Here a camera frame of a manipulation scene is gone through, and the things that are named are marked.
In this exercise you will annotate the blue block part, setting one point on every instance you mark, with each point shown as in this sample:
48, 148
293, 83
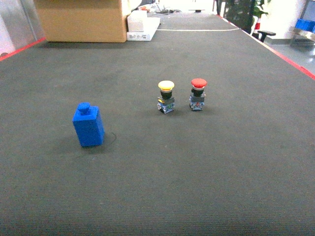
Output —
88, 125

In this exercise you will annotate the white box stack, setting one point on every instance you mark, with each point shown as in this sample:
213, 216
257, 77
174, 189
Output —
140, 26

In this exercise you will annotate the dark green table mat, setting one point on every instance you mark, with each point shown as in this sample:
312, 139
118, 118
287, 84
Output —
242, 166

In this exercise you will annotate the large cardboard box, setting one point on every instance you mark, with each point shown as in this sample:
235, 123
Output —
100, 21

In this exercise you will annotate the yellow push button switch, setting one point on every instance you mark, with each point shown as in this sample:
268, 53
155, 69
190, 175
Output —
166, 102

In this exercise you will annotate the red push button switch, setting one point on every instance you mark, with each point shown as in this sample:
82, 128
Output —
197, 95

